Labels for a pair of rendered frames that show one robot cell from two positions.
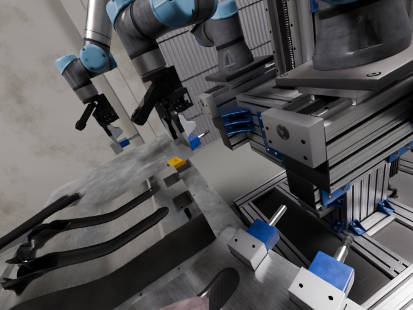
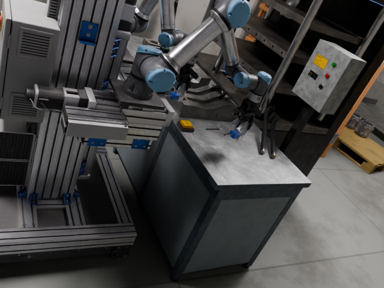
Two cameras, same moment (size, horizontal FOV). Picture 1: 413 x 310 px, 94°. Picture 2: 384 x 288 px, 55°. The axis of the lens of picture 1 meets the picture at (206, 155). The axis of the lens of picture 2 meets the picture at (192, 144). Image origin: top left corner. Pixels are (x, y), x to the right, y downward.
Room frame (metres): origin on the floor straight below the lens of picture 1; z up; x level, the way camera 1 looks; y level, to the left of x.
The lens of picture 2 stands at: (2.46, -0.66, 1.77)
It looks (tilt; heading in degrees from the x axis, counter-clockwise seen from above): 28 degrees down; 154
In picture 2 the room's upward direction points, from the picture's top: 24 degrees clockwise
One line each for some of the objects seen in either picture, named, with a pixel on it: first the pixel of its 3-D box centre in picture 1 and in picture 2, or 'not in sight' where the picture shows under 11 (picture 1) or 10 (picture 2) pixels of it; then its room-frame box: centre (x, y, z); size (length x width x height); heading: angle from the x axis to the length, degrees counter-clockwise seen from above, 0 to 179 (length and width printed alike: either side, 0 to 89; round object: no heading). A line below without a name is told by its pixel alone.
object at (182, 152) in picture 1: (193, 141); (172, 95); (0.56, 0.02, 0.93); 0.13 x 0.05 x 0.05; 116
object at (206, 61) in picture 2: not in sight; (251, 88); (-0.41, 1.05, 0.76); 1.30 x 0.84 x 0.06; 13
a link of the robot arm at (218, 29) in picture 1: (223, 22); (147, 61); (0.86, -0.26, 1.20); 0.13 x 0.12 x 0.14; 12
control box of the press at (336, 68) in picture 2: not in sight; (289, 141); (0.42, 1.06, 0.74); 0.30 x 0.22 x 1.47; 13
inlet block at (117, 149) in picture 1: (125, 141); (232, 134); (0.87, 0.31, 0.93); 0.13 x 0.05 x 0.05; 112
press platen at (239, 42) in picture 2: not in sight; (267, 64); (-0.42, 1.10, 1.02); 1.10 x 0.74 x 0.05; 13
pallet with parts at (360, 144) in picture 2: not in sight; (352, 134); (-1.30, 3.45, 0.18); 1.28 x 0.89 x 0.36; 19
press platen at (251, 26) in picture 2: not in sight; (280, 38); (-0.42, 1.10, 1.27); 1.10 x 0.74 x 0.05; 13
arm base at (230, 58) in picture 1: (232, 54); (140, 83); (0.86, -0.26, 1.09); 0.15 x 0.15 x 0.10
